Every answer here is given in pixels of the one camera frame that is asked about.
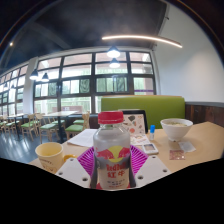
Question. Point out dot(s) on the green upholstered bench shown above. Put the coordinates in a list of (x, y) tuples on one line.
[(160, 106)]

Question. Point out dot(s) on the white paper sheet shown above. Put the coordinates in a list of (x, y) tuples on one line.
[(83, 137)]

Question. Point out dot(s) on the light wooden dining table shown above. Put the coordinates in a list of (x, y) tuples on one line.
[(60, 114)]

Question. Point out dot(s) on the group of green-seated wooden chairs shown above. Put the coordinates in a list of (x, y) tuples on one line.
[(48, 126)]

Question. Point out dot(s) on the group of pendant lamps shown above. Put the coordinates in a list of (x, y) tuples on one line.
[(113, 52)]

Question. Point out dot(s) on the pale yellow mug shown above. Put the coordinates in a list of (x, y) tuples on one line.
[(50, 155)]

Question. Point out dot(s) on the pink square packet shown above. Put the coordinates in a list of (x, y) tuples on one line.
[(176, 154)]

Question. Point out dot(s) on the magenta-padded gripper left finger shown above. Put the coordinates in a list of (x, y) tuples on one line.
[(73, 170)]

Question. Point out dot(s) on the black laptop with stickers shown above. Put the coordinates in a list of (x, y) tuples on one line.
[(136, 123)]

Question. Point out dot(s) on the red-capped clear drink bottle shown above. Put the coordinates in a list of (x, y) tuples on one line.
[(111, 140)]

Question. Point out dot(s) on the long linear ceiling light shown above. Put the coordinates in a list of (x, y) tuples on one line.
[(143, 37)]

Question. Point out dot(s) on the small blue-capped white bottle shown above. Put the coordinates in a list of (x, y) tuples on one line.
[(152, 132)]

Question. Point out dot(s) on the clear plastic packet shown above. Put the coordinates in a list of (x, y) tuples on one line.
[(187, 146)]

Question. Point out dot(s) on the white bowl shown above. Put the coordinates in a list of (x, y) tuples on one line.
[(176, 130)]

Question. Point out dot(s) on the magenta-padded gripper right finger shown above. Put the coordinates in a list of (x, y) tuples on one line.
[(152, 168)]

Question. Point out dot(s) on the black-framed grid window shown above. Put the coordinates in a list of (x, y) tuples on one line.
[(76, 86)]

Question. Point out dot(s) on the small white flat device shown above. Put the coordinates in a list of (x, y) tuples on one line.
[(150, 148)]

